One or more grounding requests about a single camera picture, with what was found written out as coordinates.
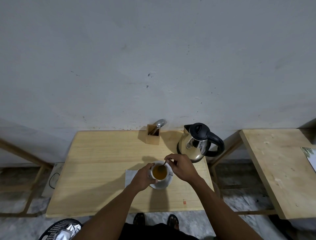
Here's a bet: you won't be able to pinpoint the person's left hand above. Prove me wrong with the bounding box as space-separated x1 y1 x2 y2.
128 163 158 193

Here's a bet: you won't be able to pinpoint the person's right hand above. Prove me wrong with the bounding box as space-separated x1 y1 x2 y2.
164 153 200 184

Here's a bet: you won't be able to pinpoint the white tea cup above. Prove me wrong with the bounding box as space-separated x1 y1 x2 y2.
148 162 174 182

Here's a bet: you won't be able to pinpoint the metal teaspoon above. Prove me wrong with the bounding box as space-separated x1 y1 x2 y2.
158 160 171 174

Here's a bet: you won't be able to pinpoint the person's right forearm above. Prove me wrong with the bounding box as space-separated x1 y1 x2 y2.
189 176 263 240

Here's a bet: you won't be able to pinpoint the person's left forearm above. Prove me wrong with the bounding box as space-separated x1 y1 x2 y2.
74 182 148 240

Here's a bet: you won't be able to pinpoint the white saucer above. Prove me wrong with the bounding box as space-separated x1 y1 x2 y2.
149 161 173 190

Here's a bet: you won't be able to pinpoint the white paper napkin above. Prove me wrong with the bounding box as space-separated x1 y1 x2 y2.
125 170 140 189

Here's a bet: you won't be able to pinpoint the wooden cutlery holder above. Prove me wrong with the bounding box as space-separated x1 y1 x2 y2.
145 124 160 145

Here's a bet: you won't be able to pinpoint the black sandal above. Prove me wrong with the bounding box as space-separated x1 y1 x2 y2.
133 213 146 226
167 214 180 230

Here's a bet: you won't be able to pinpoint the metal spoon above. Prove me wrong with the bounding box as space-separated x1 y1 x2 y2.
151 119 165 136

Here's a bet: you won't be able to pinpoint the black shorts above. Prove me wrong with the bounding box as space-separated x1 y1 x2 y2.
118 223 201 240

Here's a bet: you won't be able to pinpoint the light wooden table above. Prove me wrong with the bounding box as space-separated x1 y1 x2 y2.
46 130 215 218

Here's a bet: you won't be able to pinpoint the silver foil packet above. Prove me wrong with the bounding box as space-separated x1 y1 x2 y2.
55 223 81 240

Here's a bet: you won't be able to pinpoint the worn wooden table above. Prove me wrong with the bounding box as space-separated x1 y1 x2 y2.
209 129 316 220

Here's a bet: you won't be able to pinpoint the black perforated plastic stool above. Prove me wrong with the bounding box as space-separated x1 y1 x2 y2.
38 218 83 240

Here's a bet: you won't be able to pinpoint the printed paper sheet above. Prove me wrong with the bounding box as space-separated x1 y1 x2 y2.
300 147 316 173

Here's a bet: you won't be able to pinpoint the steel electric kettle black handle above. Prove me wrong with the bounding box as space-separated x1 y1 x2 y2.
176 123 225 163

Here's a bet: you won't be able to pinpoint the black cable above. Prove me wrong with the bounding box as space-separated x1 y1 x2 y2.
49 172 61 190

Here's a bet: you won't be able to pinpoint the wooden frame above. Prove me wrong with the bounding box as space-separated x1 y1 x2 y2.
0 137 54 218

